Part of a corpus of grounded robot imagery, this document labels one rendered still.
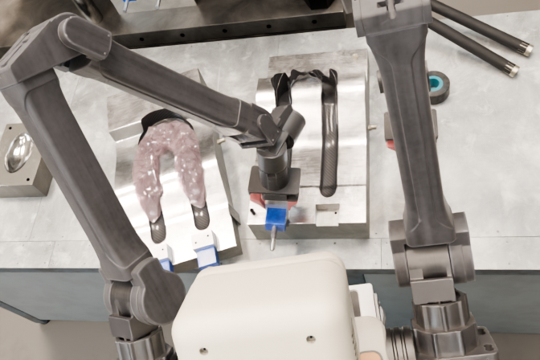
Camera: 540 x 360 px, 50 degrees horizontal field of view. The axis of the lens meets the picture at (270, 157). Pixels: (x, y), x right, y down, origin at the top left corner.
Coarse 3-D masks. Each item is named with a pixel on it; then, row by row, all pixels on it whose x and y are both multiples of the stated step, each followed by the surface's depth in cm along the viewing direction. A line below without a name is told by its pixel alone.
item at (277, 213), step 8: (272, 208) 122; (280, 208) 122; (272, 216) 121; (280, 216) 121; (288, 216) 124; (264, 224) 121; (272, 224) 120; (280, 224) 120; (272, 232) 119; (272, 240) 118; (272, 248) 117
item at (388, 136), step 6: (432, 108) 113; (384, 114) 115; (432, 114) 113; (384, 120) 114; (384, 126) 114; (390, 126) 113; (384, 132) 113; (390, 132) 113; (384, 138) 113; (390, 138) 112
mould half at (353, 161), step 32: (288, 64) 151; (320, 64) 149; (352, 64) 146; (256, 96) 139; (320, 96) 135; (352, 96) 133; (320, 128) 134; (352, 128) 133; (256, 160) 136; (320, 160) 132; (352, 160) 130; (352, 192) 125; (256, 224) 127; (288, 224) 125; (352, 224) 122
